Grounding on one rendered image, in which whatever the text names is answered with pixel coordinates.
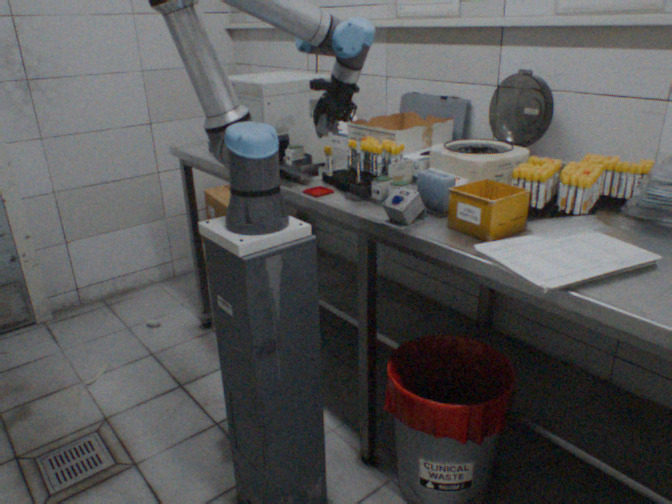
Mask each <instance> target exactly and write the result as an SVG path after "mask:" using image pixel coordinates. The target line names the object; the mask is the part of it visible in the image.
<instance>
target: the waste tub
mask: <svg viewBox="0 0 672 504"><path fill-rule="evenodd" d="M448 190H449V204H448V223H447V228H448V229H451V230H454V231H457V232H460V233H463V234H465V235H468V236H471V237H473V238H477V239H480V240H482V241H485V242H493V241H497V240H500V239H503V238H505V237H508V236H511V235H514V234H518V233H520V232H523V231H525V230H526V228H524V227H526V222H524V221H526V220H527V212H528V203H529V194H530V192H531V190H527V189H523V188H519V187H514V185H511V184H507V183H503V182H499V181H494V180H491V179H487V178H486V179H482V180H478V181H473V182H469V183H465V184H462V185H458V187H453V188H449V189H448Z"/></svg>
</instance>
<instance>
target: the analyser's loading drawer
mask: <svg viewBox="0 0 672 504"><path fill-rule="evenodd" d="M306 158H307V157H303V158H298V159H293V160H291V166H289V164H286V158H285V157H283V159H279V167H280V170H282V171H285V172H288V173H291V174H295V175H299V176H301V179H307V178H311V177H316V176H319V163H313V164H308V166H307V159H306Z"/></svg>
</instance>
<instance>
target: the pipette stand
mask: <svg viewBox="0 0 672 504"><path fill-rule="evenodd" d="M453 187H456V176H451V175H448V174H444V173H441V172H438V174H436V171H433V170H429V169H428V170H423V171H419V172H418V190H417V192H419V194H420V196H421V199H422V201H423V203H424V207H425V208H426V213H427V214H429V215H432V216H434V217H437V218H440V217H443V216H446V215H448V204H449V190H448V189H449V188H453Z"/></svg>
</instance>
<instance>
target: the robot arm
mask: <svg viewBox="0 0 672 504"><path fill-rule="evenodd" d="M220 1H222V3H224V4H226V5H228V6H230V7H232V8H235V9H237V10H240V11H242V12H244V13H246V14H248V15H250V16H252V17H255V18H257V19H259V20H262V21H264V22H266V24H268V25H270V26H272V27H275V28H277V29H279V30H282V31H284V32H286V33H288V34H290V35H292V36H295V37H296V47H297V49H298V51H299V52H301V53H306V54H308V55H310V54H315V55H323V56H331V57H336V60H334V63H333V67H332V70H331V76H330V79H324V78H319V77H318V78H313V79H312V80H309V87H310V90H315V91H326V92H324V93H323V94H322V95H321V96H320V99H319V101H318V102H317V106H316V108H315V111H313V123H315V130H316V134H317V136H318V137H319V138H322V137H323V136H325V137H328V136H329V132H330V133H332V134H335V135H338V134H339V128H338V126H337V121H343V122H344V123H345V122H348V121H349V120H350V121H352V119H353V116H354V114H356V111H357V109H358V106H357V104H356V103H354V102H353V101H352V100H351V99H352V96H353V94H354V93H359V91H360V88H359V87H358V86H357V81H358V80H359V77H360V75H361V72H362V69H363V67H364V63H365V60H366V57H367V55H368V52H369V49H370V47H371V46H372V41H373V37H374V33H376V28H374V26H373V25H372V24H371V22H370V21H369V20H367V19H365V18H362V17H358V16H354V17H350V18H349V19H348V20H345V21H343V20H341V19H339V18H338V17H336V16H333V15H331V14H329V13H327V12H325V11H323V10H321V9H319V8H317V7H315V6H312V5H311V4H309V2H307V1H305V0H220ZM148 3H149V5H150V8H151V9H153V10H155V11H157V12H159V13H160V14H162V16H163V19H164V21H165V24H166V26H167V29H168V31H169V33H170V36H171V38H172V40H174V44H175V46H176V48H177V51H178V53H179V55H180V57H181V60H182V62H183V65H184V68H185V70H186V72H187V75H188V77H189V79H190V81H191V85H192V87H194V89H195V92H196V94H197V96H198V99H199V101H200V103H201V106H202V109H203V111H204V113H205V116H206V119H205V122H204V124H203V127H204V129H205V132H206V134H207V136H208V139H209V146H210V150H211V153H212V154H213V156H215V158H216V159H217V160H218V161H219V162H220V163H222V164H223V165H225V167H226V168H227V169H228V175H229V187H230V199H229V203H228V208H227V212H226V216H225V224H226V229H227V231H229V232H231V233H233V234H238V235H246V236H259V235H268V234H273V233H277V232H280V231H283V230H285V229H286V228H287V227H288V225H289V214H288V211H287V209H286V205H285V202H284V200H283V197H282V195H281V188H280V167H279V140H278V134H277V131H276V130H275V128H272V127H271V126H269V124H266V123H261V122H253V121H252V118H251V116H250V113H249V111H248V109H247V108H245V107H243V106H241V104H240V103H239V101H238V98H237V96H236V93H235V91H233V88H232V86H231V82H230V80H229V77H228V75H227V72H226V70H225V67H224V65H223V61H222V59H221V56H220V54H219V51H218V49H217V46H216V43H215V40H214V38H212V35H211V33H210V30H209V28H208V25H207V22H206V19H205V16H204V14H203V11H202V9H201V6H200V4H199V0H148ZM353 110H354V112H353V115H352V117H351V113H352V111H353ZM324 113H325V114H324Z"/></svg>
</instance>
